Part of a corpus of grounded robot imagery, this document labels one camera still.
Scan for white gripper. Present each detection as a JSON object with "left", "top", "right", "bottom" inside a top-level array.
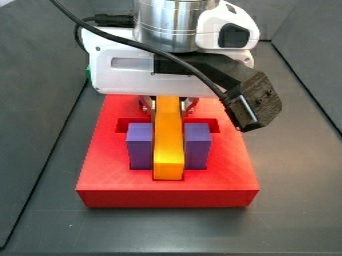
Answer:
[{"left": 81, "top": 0, "right": 259, "bottom": 117}]

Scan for long yellow block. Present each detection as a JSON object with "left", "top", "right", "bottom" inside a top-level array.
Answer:
[{"left": 154, "top": 96, "right": 184, "bottom": 180}]

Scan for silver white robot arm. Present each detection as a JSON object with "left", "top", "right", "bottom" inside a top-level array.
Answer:
[{"left": 81, "top": 0, "right": 259, "bottom": 121}]

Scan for red board with slots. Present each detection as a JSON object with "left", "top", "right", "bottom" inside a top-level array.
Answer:
[{"left": 76, "top": 95, "right": 259, "bottom": 208}]

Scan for dark blue block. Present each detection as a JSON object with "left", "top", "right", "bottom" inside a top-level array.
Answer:
[
  {"left": 184, "top": 123, "right": 211, "bottom": 170},
  {"left": 125, "top": 123, "right": 154, "bottom": 170}
]

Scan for green stepped arch block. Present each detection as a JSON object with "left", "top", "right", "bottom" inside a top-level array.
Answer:
[{"left": 85, "top": 65, "right": 92, "bottom": 83}]

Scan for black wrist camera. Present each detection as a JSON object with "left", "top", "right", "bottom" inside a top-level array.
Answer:
[{"left": 154, "top": 52, "right": 282, "bottom": 133}]

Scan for black camera cable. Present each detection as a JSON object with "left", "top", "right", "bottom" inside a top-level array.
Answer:
[{"left": 48, "top": 0, "right": 244, "bottom": 108}]

